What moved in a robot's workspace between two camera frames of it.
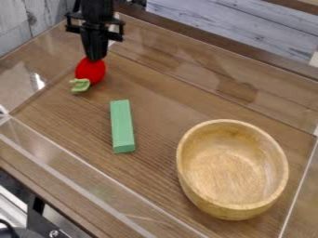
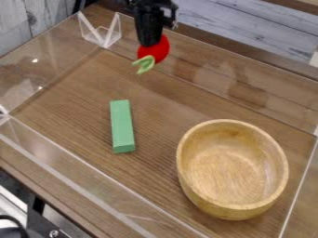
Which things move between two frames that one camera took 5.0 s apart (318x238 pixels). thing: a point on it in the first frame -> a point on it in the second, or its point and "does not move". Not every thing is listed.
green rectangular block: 122,126 does not move
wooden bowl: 233,166 does not move
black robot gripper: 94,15 -> 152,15
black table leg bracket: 40,226 does not move
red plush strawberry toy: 90,72 -> 151,54
